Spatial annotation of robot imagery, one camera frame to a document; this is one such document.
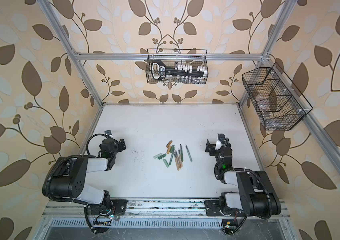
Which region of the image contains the dark green pen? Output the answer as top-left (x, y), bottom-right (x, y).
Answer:
top-left (185, 145), bottom-right (193, 162)
top-left (179, 144), bottom-right (184, 162)

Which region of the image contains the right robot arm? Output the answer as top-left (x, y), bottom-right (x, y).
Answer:
top-left (205, 134), bottom-right (282, 219)

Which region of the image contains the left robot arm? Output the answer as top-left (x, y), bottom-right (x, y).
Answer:
top-left (42, 131), bottom-right (127, 218)

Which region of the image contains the tan pen cap lower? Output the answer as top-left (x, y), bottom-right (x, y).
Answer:
top-left (166, 146), bottom-right (172, 154)

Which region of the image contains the light green cap lower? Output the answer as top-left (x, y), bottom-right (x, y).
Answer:
top-left (162, 159), bottom-right (169, 168)

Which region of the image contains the black socket tool set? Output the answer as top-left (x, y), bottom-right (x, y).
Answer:
top-left (149, 60), bottom-right (209, 80)

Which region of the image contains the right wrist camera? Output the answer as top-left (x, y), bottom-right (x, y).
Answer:
top-left (215, 134), bottom-right (225, 150)

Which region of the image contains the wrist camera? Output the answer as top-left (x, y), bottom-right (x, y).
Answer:
top-left (104, 130), bottom-right (112, 137)
top-left (215, 134), bottom-right (225, 150)

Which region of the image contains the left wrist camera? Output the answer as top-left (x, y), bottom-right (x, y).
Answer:
top-left (104, 130), bottom-right (112, 137)

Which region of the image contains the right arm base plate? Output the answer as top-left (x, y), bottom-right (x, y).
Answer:
top-left (204, 200), bottom-right (226, 217)

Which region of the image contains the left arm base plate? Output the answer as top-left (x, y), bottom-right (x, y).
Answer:
top-left (84, 199), bottom-right (128, 216)

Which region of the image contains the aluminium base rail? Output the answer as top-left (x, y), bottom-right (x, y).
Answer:
top-left (42, 197), bottom-right (291, 220)

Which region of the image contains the side wire basket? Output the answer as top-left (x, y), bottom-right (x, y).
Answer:
top-left (242, 63), bottom-right (313, 131)

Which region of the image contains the back wire basket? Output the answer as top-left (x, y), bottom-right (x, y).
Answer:
top-left (145, 48), bottom-right (209, 85)

